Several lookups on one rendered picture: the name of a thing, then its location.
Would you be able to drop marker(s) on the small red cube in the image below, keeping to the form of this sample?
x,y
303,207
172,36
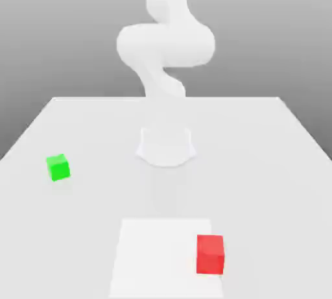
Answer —
x,y
210,255

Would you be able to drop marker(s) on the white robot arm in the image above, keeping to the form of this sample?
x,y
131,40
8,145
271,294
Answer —
x,y
166,44

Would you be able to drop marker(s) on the small green cube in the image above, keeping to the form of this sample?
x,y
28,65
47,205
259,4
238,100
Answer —
x,y
58,168

